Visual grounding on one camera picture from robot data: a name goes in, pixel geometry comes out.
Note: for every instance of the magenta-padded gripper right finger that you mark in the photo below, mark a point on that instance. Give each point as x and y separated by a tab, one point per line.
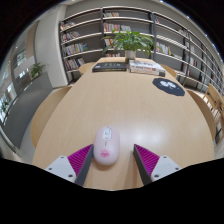
163	166

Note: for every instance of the black hardcover book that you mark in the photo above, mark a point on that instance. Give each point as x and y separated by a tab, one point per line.
109	66

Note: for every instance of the dark scalloped mouse pad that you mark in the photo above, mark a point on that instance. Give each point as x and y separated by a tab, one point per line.
168	86

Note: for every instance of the grey bookshelf unit with books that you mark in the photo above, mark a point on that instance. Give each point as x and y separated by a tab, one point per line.
83	36

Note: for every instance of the green floor plant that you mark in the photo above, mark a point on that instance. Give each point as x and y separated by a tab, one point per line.
36	69

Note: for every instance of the white thick book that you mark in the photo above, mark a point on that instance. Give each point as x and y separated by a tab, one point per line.
145	64

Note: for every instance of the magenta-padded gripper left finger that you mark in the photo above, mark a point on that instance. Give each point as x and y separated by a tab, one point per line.
63	166

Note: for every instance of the pale pink computer mouse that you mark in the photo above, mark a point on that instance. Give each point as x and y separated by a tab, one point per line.
106	146

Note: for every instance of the white book red spine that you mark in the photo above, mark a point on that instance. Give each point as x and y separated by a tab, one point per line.
148	72

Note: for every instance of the green potted plant white pot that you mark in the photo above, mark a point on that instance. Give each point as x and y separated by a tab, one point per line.
130	41

